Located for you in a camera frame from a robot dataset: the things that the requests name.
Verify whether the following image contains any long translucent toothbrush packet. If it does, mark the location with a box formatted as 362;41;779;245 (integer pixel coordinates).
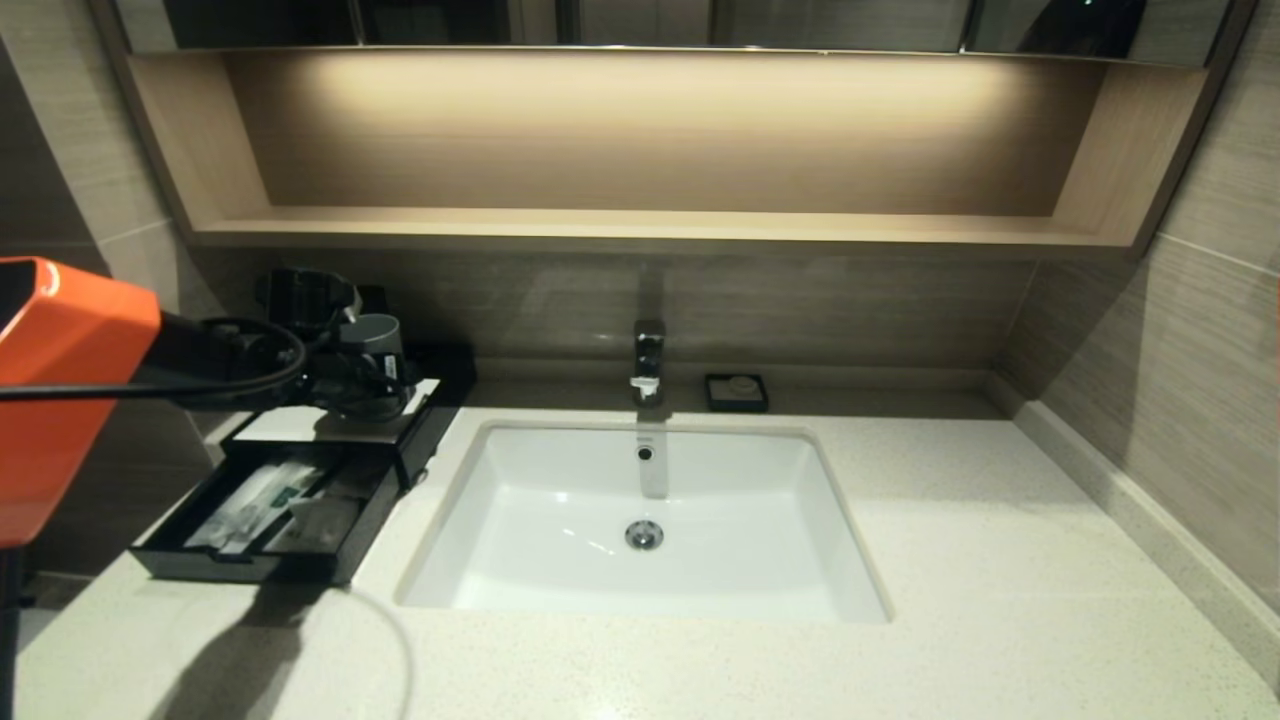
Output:
188;468;291;548

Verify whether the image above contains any black box with white lid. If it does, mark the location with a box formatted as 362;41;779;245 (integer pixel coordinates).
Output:
225;343;479;489

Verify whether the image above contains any black drawer with toiletries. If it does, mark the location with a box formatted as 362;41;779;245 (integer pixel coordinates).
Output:
130;440;406;587

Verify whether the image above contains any white folded sachet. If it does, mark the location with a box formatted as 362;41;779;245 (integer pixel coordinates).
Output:
270;495;363;554

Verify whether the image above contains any white sink basin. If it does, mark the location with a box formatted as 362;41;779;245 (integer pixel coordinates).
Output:
397;420;891;623

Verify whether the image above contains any mirror cabinet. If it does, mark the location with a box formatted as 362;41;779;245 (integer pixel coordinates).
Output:
115;0;1231;66

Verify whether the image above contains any translucent packet with green band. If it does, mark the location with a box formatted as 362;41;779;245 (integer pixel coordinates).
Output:
220;458;336;553

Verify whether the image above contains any chrome faucet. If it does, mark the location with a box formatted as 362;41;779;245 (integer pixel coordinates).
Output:
630;320;669;407

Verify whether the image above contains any light wooden wall shelf niche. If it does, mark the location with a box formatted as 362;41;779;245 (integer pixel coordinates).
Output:
125;50;1206;251

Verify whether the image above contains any black soap dish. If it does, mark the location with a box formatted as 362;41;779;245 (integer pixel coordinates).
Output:
704;373;769;413

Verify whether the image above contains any grey plastic cup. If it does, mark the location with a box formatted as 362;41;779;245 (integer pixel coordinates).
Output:
340;313;406;363

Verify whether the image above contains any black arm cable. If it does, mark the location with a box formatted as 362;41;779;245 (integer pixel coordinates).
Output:
0;318;309;406

